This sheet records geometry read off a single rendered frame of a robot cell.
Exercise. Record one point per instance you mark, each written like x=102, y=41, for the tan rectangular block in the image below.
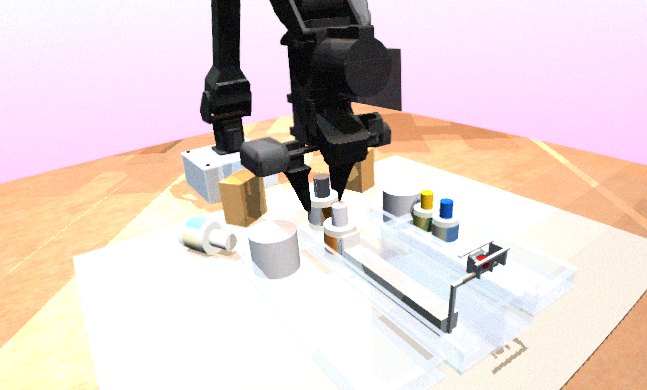
x=243, y=198
x=362, y=176

